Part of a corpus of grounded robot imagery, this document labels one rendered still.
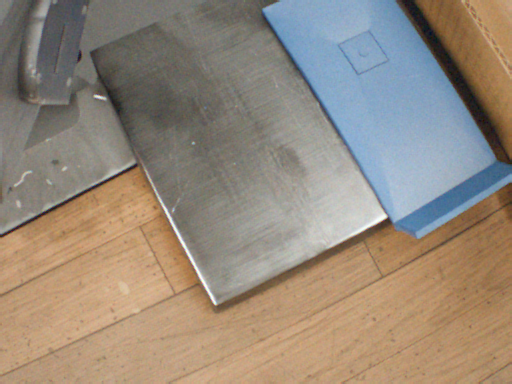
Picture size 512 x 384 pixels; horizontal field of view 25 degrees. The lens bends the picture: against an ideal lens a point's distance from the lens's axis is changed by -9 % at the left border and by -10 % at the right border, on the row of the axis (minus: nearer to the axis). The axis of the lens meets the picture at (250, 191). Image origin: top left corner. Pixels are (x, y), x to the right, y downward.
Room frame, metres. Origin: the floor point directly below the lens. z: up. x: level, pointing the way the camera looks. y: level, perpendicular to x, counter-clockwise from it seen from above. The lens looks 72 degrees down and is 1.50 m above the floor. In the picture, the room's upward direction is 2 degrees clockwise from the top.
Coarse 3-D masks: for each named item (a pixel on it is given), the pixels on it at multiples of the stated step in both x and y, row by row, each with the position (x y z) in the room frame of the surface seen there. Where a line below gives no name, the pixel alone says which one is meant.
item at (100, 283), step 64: (448, 64) 0.28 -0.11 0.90; (128, 192) 0.19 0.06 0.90; (0, 256) 0.15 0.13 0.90; (64, 256) 0.16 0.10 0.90; (128, 256) 0.16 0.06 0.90; (384, 256) 0.16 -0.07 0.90; (448, 256) 0.16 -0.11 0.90; (0, 320) 0.12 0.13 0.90; (64, 320) 0.12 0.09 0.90; (128, 320) 0.12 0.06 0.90; (192, 320) 0.13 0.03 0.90; (256, 320) 0.13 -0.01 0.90; (320, 320) 0.13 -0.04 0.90; (384, 320) 0.13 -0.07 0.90; (448, 320) 0.13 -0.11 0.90
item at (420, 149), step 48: (288, 0) 0.30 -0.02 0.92; (336, 0) 0.30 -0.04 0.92; (384, 0) 0.30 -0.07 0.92; (288, 48) 0.27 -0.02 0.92; (336, 48) 0.27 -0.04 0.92; (384, 48) 0.27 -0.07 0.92; (336, 96) 0.24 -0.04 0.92; (384, 96) 0.24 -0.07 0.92; (432, 96) 0.24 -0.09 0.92; (384, 144) 0.22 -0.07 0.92; (432, 144) 0.22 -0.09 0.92; (480, 144) 0.22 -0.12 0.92; (384, 192) 0.19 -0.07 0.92; (432, 192) 0.19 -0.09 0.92; (480, 192) 0.18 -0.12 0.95
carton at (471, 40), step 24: (432, 0) 0.30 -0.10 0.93; (456, 0) 0.29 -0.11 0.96; (480, 0) 0.32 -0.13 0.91; (504, 0) 0.32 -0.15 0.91; (432, 24) 0.30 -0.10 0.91; (456, 24) 0.28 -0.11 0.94; (480, 24) 0.27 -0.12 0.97; (504, 24) 0.31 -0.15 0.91; (456, 48) 0.28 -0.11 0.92; (480, 48) 0.26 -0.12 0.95; (504, 48) 0.29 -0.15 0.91; (480, 72) 0.26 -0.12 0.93; (504, 72) 0.24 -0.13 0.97; (480, 96) 0.25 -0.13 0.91; (504, 96) 0.24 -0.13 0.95; (504, 120) 0.23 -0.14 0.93; (504, 144) 0.23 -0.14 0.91
